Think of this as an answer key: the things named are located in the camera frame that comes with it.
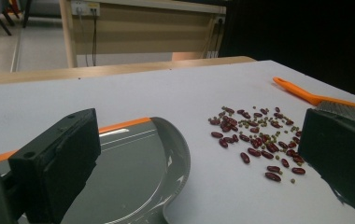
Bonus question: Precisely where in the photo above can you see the light brown wooden box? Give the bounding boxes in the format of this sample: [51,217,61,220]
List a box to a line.
[171,51,206,62]

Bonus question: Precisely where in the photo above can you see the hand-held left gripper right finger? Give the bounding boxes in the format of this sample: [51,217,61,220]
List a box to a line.
[297,107,355,224]

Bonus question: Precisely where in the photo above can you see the wooden table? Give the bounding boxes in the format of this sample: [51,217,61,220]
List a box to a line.
[0,55,257,87]

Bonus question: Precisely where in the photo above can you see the red and green beans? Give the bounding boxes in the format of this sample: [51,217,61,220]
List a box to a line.
[207,105,307,185]

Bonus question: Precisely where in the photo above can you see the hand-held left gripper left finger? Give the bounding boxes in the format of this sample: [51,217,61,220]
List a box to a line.
[7,107,102,224]

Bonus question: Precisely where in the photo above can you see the grey dustpan with orange edge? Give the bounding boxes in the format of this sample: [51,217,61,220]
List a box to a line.
[0,116,192,224]

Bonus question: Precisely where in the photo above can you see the light wooden desk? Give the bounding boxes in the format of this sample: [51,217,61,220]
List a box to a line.
[58,0,228,69]

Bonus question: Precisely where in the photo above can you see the white table board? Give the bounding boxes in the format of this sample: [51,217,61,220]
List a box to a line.
[0,60,355,224]

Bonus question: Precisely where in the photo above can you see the orange-handled grey brush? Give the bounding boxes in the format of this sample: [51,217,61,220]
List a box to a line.
[272,77,355,126]

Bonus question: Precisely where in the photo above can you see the white power strip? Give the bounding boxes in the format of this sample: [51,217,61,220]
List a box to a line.
[70,1,101,17]

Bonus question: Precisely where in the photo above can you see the black cable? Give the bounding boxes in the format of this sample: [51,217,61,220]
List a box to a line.
[91,8,98,67]

